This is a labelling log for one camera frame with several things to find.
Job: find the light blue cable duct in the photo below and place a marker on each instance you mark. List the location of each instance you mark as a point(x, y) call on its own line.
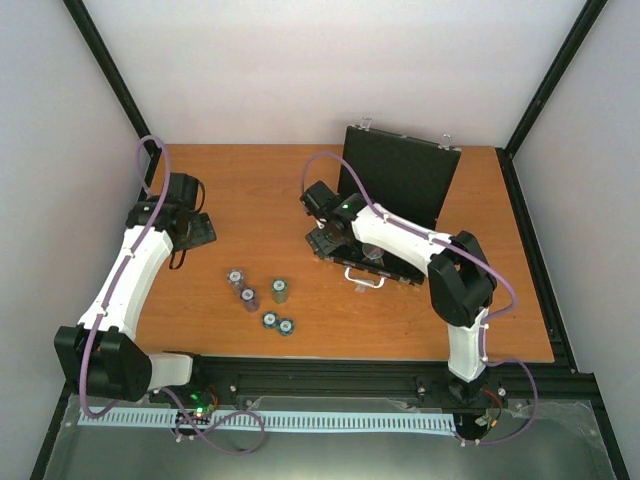
point(281, 421)

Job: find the left black frame post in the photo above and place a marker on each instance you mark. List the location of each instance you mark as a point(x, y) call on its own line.
point(101, 54)

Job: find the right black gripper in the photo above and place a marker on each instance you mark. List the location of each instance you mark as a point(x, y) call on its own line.
point(322, 246)

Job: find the blue short stack right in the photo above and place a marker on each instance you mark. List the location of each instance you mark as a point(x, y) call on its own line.
point(286, 326)

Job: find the purple chip stack upper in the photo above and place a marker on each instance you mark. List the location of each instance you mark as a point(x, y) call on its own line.
point(236, 280)

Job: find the clear round dealer button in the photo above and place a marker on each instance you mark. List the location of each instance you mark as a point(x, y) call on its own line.
point(372, 252)

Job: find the black frame post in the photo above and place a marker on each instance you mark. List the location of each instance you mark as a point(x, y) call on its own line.
point(570, 46)
point(101, 54)

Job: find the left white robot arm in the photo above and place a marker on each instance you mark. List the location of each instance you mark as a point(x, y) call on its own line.
point(99, 356)

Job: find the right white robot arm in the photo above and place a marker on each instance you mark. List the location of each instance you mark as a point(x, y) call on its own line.
point(461, 289)

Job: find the purple chip stack lower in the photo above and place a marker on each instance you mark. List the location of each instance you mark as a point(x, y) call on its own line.
point(249, 299)

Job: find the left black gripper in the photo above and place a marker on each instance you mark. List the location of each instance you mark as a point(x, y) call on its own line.
point(203, 232)

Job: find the purple chip stack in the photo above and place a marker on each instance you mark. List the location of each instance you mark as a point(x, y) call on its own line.
point(236, 280)
point(249, 299)

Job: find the right black frame post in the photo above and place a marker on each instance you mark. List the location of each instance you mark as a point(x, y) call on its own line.
point(570, 46)

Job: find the blue short stack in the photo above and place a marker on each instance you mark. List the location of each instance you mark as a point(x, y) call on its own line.
point(286, 326)
point(270, 320)

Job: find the green tall chip stack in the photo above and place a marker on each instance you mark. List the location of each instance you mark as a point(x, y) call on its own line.
point(279, 290)

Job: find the black poker set case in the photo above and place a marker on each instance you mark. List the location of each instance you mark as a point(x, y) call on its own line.
point(409, 176)

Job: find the blue short stack left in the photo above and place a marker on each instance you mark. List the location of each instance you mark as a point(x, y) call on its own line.
point(270, 320)

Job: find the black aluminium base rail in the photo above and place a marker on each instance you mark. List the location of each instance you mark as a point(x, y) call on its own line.
point(423, 384)

